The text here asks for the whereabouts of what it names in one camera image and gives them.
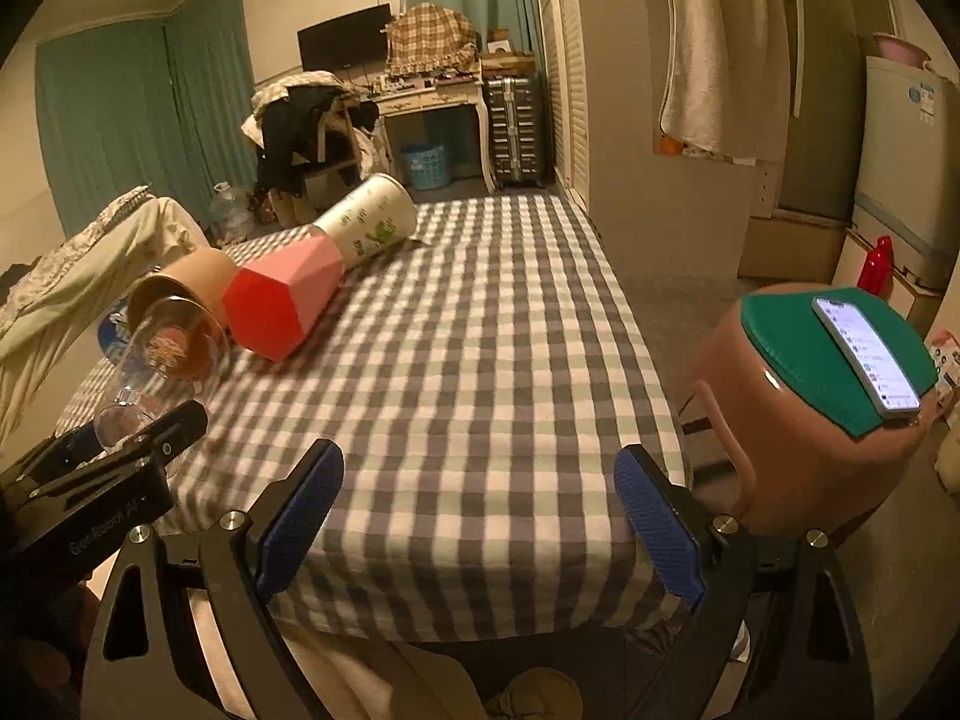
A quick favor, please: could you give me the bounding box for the blue laundry basket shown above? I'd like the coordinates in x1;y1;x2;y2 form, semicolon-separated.
400;143;452;192

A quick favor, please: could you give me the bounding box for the red bottle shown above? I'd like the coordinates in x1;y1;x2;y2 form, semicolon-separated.
857;236;895;299

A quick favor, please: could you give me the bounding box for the operator's lap in beige trousers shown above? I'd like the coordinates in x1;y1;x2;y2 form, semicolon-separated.
187;590;587;720

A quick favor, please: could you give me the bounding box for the white floral paper cup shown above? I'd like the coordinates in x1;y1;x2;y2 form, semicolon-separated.
311;172;418;270

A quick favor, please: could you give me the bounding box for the large water jug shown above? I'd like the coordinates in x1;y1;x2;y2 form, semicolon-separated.
212;181;256;245

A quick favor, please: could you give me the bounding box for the brown plastic stool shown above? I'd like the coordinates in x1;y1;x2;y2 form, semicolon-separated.
677;284;942;536

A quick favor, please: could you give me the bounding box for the bed with beige bedding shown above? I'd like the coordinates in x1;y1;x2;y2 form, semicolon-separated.
2;185;208;437

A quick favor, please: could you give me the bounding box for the black television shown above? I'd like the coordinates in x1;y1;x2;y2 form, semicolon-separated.
298;4;392;71

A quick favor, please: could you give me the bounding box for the plaid cloth cover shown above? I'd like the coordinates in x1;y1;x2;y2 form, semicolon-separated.
386;4;478;76

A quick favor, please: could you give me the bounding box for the white refrigerator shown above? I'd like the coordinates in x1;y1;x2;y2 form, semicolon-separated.
853;57;958;291

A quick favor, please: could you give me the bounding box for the green pad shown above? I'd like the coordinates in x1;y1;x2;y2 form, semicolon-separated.
740;286;937;439

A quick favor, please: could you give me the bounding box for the smartphone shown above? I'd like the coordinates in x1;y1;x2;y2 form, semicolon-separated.
812;296;921;421

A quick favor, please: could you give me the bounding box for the black silver suitcase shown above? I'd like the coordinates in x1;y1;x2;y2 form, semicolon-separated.
485;75;547;185

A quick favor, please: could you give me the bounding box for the white louvered wardrobe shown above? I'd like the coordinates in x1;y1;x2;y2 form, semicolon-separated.
540;0;757;278

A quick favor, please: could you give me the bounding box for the clear glass cup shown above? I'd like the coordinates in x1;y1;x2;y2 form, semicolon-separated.
93;296;229;450

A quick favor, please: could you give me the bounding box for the brown paper cup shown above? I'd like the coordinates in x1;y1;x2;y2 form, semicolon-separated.
127;247;239;332

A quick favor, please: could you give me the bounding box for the checkered tablecloth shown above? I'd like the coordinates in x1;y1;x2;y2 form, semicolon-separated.
158;193;686;642

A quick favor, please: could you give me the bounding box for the hanging white towel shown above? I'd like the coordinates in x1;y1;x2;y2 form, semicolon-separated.
659;0;791;163

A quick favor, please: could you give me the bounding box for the chair piled with clothes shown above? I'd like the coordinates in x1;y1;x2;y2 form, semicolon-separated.
241;70;387;227

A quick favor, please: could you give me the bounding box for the green curtain left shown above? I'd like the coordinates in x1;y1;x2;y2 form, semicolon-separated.
34;0;256;234

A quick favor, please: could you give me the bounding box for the white desk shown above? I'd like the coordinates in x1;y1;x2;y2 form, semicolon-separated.
371;75;498;193

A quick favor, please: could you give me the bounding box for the blue plastic bottle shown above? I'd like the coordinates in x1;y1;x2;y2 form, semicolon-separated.
96;298;132;364

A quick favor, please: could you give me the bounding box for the pink hexagonal cup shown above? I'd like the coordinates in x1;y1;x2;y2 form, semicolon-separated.
223;236;345;362

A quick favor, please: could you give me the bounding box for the pink basin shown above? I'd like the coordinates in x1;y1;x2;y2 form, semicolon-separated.
872;32;931;70

